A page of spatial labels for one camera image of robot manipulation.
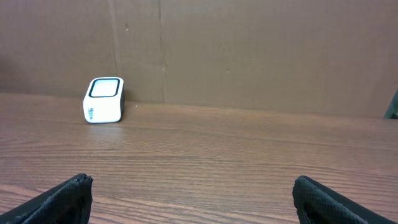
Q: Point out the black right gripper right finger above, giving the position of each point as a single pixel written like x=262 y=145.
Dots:
x=318 y=204

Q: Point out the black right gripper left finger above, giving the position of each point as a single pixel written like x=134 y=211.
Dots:
x=67 y=203

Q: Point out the white barcode scanner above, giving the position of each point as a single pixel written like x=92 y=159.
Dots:
x=104 y=100

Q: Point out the dark object at right edge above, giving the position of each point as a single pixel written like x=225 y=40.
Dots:
x=391 y=112

